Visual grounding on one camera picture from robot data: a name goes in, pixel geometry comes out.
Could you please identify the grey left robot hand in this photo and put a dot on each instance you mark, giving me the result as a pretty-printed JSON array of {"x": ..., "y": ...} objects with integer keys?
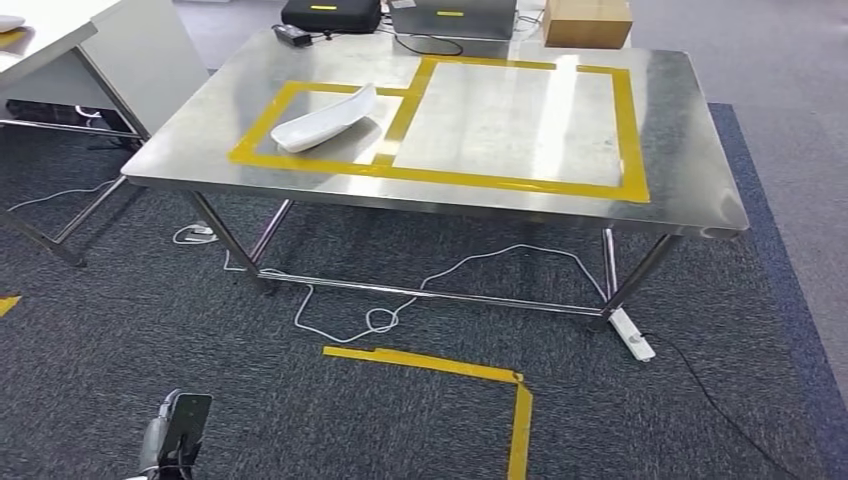
[{"x": 152, "y": 444}]

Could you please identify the white curved plastic part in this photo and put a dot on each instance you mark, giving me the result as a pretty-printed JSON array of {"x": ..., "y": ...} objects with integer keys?
[{"x": 318, "y": 126}]

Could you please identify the steel workbench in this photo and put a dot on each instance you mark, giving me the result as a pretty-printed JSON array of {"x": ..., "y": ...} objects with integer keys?
[{"x": 682, "y": 166}]

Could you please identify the white floor socket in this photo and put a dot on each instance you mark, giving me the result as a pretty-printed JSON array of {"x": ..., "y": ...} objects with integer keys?
[{"x": 199, "y": 232}]

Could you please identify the black bag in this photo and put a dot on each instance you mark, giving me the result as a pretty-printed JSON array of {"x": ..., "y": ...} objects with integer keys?
[{"x": 46, "y": 111}]

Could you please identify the black power adapter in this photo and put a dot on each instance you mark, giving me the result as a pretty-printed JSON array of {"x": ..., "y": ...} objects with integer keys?
[{"x": 291, "y": 34}]

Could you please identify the small white object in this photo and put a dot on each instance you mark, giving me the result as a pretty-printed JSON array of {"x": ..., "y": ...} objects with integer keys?
[{"x": 10, "y": 23}]

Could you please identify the black equipment case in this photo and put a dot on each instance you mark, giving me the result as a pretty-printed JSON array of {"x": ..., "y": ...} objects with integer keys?
[{"x": 331, "y": 20}]

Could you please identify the white power strip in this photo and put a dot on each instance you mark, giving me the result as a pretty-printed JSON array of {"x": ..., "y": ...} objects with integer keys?
[{"x": 632, "y": 338}]

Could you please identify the grey equipment case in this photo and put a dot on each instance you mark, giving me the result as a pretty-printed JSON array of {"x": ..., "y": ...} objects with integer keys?
[{"x": 457, "y": 26}]

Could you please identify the cardboard box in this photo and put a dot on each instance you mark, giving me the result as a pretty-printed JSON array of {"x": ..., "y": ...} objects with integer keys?
[{"x": 586, "y": 26}]

